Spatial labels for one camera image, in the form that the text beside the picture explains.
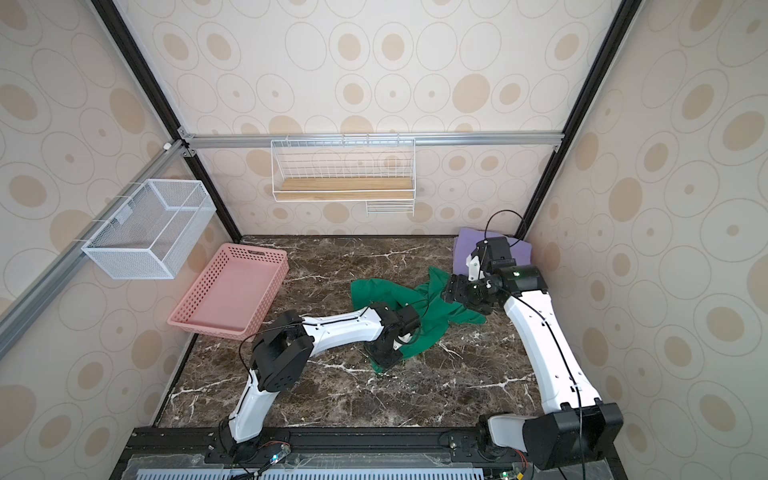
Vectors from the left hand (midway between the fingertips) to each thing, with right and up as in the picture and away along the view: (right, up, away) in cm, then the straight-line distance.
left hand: (390, 367), depth 87 cm
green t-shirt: (+14, +15, +6) cm, 21 cm away
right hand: (+15, +21, -11) cm, 28 cm away
